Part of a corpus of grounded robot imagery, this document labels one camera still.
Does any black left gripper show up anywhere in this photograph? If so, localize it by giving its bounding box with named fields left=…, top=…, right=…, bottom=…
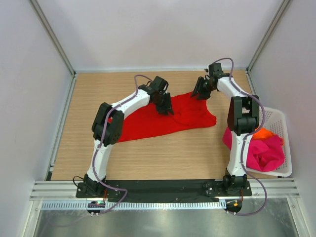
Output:
left=153, top=92, right=174, bottom=116

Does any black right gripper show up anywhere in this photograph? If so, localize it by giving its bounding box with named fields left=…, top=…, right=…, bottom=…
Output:
left=191, top=77, right=215, bottom=100

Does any red t shirt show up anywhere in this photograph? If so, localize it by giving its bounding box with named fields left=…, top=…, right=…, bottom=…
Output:
left=119, top=92, right=217, bottom=142

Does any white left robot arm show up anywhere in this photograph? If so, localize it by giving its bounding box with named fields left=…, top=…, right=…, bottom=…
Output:
left=76, top=75, right=174, bottom=198

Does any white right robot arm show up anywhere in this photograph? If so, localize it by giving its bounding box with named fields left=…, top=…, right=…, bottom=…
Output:
left=192, top=62, right=259, bottom=196

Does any orange t shirt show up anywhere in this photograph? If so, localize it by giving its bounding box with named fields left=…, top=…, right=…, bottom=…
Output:
left=252, top=127, right=275, bottom=140

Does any white perforated laundry basket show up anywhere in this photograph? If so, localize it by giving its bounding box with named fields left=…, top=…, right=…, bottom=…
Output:
left=248, top=107, right=292, bottom=177

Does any pink t shirt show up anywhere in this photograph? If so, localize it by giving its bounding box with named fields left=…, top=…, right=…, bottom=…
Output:
left=222, top=128, right=285, bottom=175

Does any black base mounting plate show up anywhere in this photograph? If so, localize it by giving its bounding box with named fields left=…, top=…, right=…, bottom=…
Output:
left=76, top=179, right=252, bottom=203

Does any right rear frame post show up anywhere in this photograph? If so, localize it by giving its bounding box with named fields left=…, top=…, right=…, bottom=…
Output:
left=246, top=0, right=292, bottom=74

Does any frame post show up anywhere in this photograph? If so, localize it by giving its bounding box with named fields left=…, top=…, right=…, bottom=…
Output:
left=29, top=0, right=76, bottom=77
left=246, top=0, right=292, bottom=74

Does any white slotted cable duct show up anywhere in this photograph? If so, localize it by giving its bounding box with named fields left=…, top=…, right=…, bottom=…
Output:
left=41, top=200, right=226, bottom=211

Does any left rear frame post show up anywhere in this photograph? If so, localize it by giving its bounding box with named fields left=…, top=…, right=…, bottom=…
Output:
left=29, top=0, right=76, bottom=77

